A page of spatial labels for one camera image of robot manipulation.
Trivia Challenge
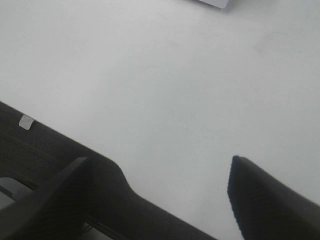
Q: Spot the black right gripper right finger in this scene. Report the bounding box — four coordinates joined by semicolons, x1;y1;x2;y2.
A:
227;155;320;240

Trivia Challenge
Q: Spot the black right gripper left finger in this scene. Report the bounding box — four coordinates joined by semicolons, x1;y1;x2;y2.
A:
0;157;93;240

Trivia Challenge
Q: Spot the small white tape label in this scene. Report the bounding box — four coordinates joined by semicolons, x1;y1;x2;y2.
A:
18;114;34;131

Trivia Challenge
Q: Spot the white microwave oven body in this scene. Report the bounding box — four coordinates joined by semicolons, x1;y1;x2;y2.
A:
190;0;236;10

